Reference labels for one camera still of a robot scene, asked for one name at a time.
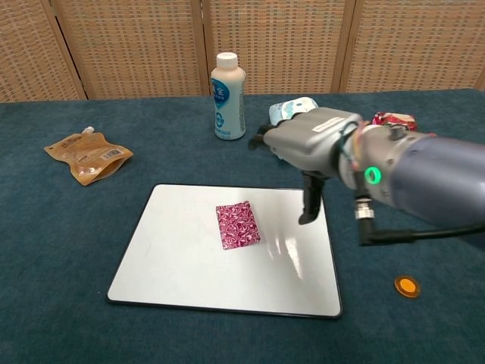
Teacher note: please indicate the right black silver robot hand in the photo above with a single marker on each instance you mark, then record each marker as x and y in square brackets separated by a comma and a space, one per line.
[307, 140]

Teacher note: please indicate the magenta patterned packet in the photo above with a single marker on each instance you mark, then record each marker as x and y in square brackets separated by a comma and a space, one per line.
[238, 225]

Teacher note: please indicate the small orange round token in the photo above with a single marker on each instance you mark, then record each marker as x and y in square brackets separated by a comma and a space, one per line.
[407, 286]

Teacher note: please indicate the light blue wet wipes pack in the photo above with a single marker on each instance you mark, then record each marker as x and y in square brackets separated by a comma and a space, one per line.
[291, 106]

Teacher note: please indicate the white rectangular tray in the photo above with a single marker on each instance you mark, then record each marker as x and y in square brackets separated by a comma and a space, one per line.
[182, 265]

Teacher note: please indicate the white milk drink bottle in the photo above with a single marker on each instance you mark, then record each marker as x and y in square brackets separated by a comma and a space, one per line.
[227, 102]

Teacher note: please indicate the red crumpled snack bag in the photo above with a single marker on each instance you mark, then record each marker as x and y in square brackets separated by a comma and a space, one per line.
[394, 121]

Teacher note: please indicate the bamboo folding screen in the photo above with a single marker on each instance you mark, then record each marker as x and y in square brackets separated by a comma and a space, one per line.
[144, 45]

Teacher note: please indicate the brown spout pouch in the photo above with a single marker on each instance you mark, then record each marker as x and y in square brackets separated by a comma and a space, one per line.
[89, 155]

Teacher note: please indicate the teal table cloth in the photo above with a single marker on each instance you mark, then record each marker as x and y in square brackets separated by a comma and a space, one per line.
[76, 265]

